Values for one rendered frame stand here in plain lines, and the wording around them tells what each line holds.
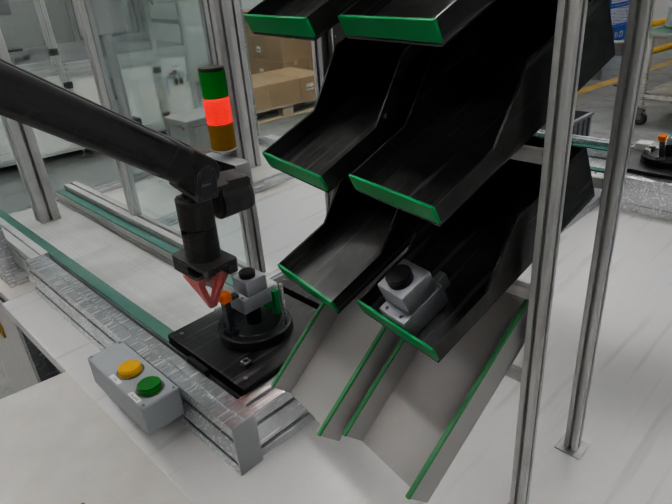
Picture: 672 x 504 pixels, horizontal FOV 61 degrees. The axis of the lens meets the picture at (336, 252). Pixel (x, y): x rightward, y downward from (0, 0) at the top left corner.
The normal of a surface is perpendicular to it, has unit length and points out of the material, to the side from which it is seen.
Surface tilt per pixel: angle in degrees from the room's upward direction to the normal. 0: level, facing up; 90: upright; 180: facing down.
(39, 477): 0
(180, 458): 0
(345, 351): 45
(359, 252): 25
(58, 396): 0
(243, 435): 90
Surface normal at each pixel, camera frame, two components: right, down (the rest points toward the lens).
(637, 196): -0.70, 0.37
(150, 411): 0.71, 0.28
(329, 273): -0.41, -0.67
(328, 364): -0.63, -0.40
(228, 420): -0.07, -0.89
